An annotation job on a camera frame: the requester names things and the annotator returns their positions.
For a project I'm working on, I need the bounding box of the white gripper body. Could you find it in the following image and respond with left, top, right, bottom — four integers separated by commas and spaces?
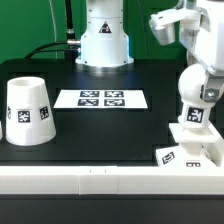
149, 0, 224, 77

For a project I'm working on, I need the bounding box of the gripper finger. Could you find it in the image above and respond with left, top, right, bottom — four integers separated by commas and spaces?
199, 72, 224, 109

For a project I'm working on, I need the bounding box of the white marker sheet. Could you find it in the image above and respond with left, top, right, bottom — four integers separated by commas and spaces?
54, 90, 148, 109

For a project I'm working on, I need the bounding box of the black cable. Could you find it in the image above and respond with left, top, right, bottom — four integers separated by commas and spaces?
24, 0, 82, 61

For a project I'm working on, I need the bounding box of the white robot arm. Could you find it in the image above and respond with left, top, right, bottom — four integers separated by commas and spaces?
76, 0, 224, 103

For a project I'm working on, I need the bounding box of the white lamp shade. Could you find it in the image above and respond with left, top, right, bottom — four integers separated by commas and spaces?
6, 77, 56, 146

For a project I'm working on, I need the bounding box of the white lamp bulb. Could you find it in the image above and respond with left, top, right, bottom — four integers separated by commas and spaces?
178, 64, 214, 129

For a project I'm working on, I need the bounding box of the white lamp base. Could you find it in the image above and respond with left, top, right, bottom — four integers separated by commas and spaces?
156, 123, 224, 168

